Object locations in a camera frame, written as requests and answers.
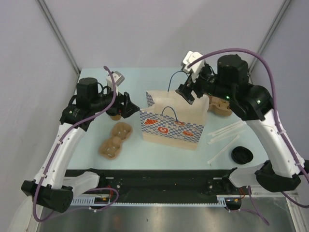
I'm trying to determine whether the aluminium frame post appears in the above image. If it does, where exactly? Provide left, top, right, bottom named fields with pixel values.
left=247, top=0, right=293, bottom=73
left=35, top=0, right=81, bottom=76

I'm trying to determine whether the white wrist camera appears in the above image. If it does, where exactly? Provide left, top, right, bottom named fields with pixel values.
left=106, top=71, right=125, bottom=94
left=181, top=51, right=205, bottom=83

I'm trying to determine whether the white wrapped straw back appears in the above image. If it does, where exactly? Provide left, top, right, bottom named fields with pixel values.
left=208, top=121, right=243, bottom=135

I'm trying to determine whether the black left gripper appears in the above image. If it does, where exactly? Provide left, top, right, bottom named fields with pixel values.
left=91, top=84, right=140, bottom=118

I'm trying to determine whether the white wrapped straw front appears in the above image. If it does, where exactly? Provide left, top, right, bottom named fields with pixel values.
left=207, top=135, right=240, bottom=165

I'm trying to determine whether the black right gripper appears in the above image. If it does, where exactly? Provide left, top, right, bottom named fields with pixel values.
left=175, top=64, right=233, bottom=104

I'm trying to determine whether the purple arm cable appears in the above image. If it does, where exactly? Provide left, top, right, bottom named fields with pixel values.
left=188, top=48, right=309, bottom=225
left=32, top=65, right=119, bottom=222

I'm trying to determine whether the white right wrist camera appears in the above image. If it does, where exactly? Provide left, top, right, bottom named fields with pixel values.
left=181, top=51, right=205, bottom=83

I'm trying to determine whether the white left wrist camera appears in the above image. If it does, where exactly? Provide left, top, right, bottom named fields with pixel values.
left=106, top=71, right=125, bottom=94

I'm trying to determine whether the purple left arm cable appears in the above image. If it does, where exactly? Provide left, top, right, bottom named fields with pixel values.
left=32, top=65, right=119, bottom=222

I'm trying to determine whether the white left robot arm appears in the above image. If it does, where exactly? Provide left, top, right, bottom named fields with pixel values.
left=21, top=73, right=139, bottom=213

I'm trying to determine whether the white wrapped straw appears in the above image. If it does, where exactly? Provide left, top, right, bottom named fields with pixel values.
left=208, top=121, right=243, bottom=135
left=207, top=135, right=240, bottom=165
left=207, top=130, right=246, bottom=145
left=210, top=123, right=244, bottom=138

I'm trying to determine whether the blue checkered paper bag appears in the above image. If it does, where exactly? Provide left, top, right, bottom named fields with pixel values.
left=140, top=90, right=210, bottom=150

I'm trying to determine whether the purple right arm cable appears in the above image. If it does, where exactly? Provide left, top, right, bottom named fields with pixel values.
left=188, top=48, right=309, bottom=225

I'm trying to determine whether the aluminium frame post left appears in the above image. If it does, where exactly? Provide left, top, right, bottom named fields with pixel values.
left=35, top=0, right=81, bottom=76

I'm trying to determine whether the stack of black cup lids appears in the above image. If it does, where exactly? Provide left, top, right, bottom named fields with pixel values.
left=231, top=146, right=253, bottom=165

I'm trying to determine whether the single brown pulp cup carrier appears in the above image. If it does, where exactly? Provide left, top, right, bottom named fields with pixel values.
left=98, top=122, right=133, bottom=160

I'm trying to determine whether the aluminium frame post right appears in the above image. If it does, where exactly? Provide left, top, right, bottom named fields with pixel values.
left=247, top=0, right=293, bottom=73

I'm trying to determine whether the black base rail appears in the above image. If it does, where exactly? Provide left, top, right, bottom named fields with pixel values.
left=65, top=169, right=252, bottom=206

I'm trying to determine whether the single brown paper cup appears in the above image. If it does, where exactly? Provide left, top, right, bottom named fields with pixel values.
left=110, top=115, right=122, bottom=121

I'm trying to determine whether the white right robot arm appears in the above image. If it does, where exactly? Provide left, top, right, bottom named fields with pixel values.
left=176, top=51, right=309, bottom=194

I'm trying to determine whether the aluminium frame rail right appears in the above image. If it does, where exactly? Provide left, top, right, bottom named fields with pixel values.
left=246, top=69, right=309, bottom=232

